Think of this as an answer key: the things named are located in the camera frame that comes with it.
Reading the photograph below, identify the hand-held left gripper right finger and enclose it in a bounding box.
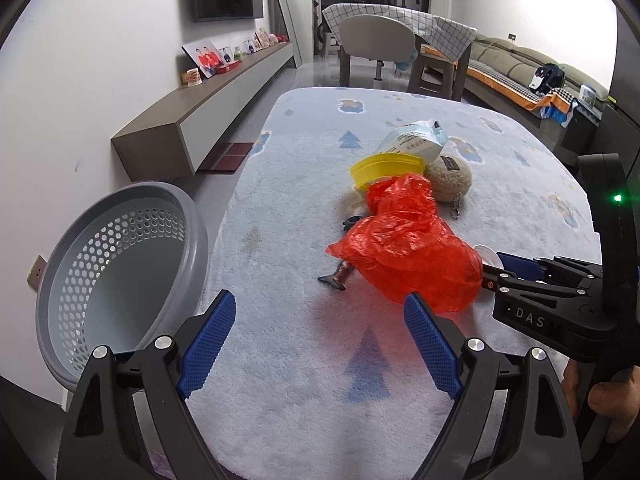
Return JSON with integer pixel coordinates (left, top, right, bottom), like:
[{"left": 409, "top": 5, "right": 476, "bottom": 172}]
[{"left": 404, "top": 291, "right": 585, "bottom": 480}]

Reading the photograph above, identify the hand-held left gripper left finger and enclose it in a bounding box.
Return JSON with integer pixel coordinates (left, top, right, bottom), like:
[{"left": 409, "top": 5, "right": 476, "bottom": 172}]
[{"left": 56, "top": 289, "right": 237, "bottom": 480}]

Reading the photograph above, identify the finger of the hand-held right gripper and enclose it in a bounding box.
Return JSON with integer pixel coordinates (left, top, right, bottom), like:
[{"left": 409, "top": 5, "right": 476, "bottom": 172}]
[
  {"left": 481, "top": 266, "right": 540, "bottom": 306},
  {"left": 497, "top": 252, "right": 602, "bottom": 287}
]

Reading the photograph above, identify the small clear plastic cup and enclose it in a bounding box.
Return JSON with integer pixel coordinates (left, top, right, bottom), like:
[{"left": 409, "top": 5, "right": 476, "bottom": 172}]
[{"left": 472, "top": 244, "right": 498, "bottom": 273}]

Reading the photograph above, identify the orange plastic bag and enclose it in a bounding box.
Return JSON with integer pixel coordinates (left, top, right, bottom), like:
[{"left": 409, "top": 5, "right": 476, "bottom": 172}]
[{"left": 326, "top": 172, "right": 484, "bottom": 313}]

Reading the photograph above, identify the grey perforated plastic basket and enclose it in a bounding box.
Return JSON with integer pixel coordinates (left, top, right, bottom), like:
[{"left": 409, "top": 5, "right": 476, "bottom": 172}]
[{"left": 35, "top": 181, "right": 210, "bottom": 391}]

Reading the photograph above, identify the person's right hand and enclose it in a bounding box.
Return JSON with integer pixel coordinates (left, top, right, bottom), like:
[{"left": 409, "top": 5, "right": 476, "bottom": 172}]
[{"left": 587, "top": 366, "right": 640, "bottom": 443}]

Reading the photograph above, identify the dark metal tool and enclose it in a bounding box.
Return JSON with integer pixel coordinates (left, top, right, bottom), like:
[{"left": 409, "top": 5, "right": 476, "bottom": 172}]
[{"left": 318, "top": 215, "right": 362, "bottom": 291}]

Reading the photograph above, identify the dark side cabinet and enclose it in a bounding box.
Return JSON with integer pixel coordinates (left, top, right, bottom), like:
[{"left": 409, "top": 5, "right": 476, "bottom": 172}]
[{"left": 547, "top": 105, "right": 601, "bottom": 166}]

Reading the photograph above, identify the tan fuzzy tuft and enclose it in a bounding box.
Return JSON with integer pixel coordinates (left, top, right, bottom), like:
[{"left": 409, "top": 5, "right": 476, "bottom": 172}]
[{"left": 340, "top": 191, "right": 372, "bottom": 221}]

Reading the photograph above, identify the blue and checked cloth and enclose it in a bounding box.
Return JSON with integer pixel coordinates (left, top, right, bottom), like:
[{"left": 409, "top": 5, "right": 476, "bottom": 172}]
[{"left": 540, "top": 87, "right": 578, "bottom": 126}]

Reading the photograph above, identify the white and blue wipes packet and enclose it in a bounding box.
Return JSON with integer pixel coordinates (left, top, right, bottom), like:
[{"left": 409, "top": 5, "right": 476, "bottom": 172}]
[{"left": 374, "top": 119, "right": 449, "bottom": 163}]

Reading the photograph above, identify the yellow plastic bowl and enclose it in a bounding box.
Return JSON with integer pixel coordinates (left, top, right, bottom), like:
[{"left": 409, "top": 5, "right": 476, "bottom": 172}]
[{"left": 349, "top": 154, "right": 428, "bottom": 193}]

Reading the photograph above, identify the black and white backpack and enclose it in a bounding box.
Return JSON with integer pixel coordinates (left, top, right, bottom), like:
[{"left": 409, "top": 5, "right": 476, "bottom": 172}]
[{"left": 529, "top": 62, "right": 566, "bottom": 96}]

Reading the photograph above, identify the dark red floor mat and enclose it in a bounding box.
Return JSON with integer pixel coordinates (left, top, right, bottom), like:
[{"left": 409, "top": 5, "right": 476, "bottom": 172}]
[{"left": 199, "top": 141, "right": 254, "bottom": 175}]

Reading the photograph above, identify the dining table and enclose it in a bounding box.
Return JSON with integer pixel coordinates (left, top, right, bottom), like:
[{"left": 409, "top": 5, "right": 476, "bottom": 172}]
[{"left": 322, "top": 2, "right": 476, "bottom": 102}]

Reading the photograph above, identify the wooden stool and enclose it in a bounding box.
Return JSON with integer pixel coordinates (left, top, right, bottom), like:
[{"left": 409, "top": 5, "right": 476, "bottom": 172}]
[{"left": 407, "top": 50, "right": 456, "bottom": 98}]

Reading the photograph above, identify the green sofa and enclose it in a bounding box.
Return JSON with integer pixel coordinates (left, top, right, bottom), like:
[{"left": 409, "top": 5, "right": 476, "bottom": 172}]
[{"left": 462, "top": 32, "right": 613, "bottom": 136}]

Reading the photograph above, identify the grey floating media cabinet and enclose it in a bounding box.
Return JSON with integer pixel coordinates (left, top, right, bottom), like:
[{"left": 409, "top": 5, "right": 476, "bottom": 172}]
[{"left": 111, "top": 40, "right": 295, "bottom": 183}]

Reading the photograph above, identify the checked tablecloth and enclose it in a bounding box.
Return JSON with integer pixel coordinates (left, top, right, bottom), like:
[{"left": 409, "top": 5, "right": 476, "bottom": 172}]
[{"left": 322, "top": 2, "right": 476, "bottom": 63}]

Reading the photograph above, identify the grey curved-back chair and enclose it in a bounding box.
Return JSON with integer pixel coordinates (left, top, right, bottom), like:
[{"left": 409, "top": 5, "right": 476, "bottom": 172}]
[{"left": 339, "top": 14, "right": 417, "bottom": 88}]

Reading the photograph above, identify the row of small ornaments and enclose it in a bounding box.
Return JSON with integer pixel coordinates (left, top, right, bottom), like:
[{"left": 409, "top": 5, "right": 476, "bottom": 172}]
[{"left": 242, "top": 28, "right": 291, "bottom": 53}]

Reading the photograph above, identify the leaning dark framed mirror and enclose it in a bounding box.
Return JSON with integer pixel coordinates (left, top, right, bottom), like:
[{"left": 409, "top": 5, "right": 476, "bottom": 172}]
[{"left": 268, "top": 0, "right": 304, "bottom": 68}]

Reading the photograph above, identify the beige plush keychain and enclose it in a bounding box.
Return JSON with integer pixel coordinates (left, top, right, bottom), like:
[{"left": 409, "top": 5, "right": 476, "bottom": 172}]
[{"left": 424, "top": 156, "right": 473, "bottom": 222}]

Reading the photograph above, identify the wall power socket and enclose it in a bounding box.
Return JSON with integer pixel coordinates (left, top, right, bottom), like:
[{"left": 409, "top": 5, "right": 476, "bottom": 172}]
[{"left": 28, "top": 255, "right": 48, "bottom": 292}]

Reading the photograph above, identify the large photo frame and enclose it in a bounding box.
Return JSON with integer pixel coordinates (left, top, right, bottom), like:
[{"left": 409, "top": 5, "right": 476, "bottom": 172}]
[{"left": 182, "top": 40, "right": 228, "bottom": 78}]

